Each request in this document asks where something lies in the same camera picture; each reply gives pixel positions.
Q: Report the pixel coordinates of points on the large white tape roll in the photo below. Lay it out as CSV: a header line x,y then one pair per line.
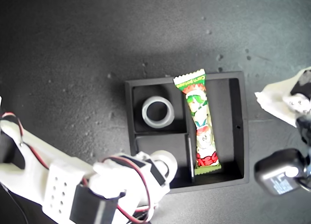
x,y
158,124

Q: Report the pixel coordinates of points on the black compartment tray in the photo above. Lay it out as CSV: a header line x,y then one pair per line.
x,y
226,126

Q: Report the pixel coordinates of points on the green red printed snack bar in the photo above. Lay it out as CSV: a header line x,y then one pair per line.
x,y
202,126

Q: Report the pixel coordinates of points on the small white tape roll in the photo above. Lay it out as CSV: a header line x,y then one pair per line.
x,y
167,156

